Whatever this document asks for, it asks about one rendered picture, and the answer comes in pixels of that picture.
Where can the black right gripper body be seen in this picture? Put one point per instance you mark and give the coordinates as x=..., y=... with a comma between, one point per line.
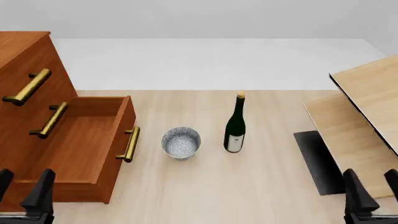
x=370, y=219

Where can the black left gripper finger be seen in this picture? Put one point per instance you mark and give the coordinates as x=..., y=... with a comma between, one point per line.
x=5, y=179
x=42, y=193

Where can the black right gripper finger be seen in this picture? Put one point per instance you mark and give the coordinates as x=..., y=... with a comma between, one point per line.
x=393, y=182
x=357, y=196

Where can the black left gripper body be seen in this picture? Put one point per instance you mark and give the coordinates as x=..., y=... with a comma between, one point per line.
x=28, y=218

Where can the open wooden drawer box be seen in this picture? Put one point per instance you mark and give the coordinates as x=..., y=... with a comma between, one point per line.
x=81, y=140

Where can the brown wooden cabinet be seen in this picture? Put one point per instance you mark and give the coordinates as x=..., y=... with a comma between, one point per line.
x=18, y=46

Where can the dark green wine bottle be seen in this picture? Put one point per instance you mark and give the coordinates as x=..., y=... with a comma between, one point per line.
x=234, y=130

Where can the pale wooden rack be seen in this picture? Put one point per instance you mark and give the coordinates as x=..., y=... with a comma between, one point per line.
x=367, y=88

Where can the grey speckled bowl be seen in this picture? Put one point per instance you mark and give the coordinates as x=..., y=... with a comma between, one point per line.
x=181, y=143

